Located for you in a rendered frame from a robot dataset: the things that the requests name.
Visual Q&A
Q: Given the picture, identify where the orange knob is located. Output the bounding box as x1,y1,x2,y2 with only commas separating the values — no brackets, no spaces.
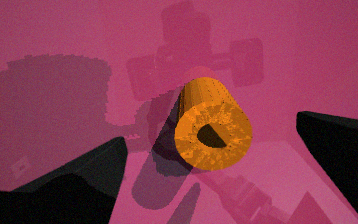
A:
174,77,252,171

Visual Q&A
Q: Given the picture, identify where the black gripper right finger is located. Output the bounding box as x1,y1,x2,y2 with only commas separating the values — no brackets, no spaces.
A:
296,111,358,214

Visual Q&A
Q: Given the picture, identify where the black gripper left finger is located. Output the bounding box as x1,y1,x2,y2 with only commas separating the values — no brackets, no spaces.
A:
0,136,128,224

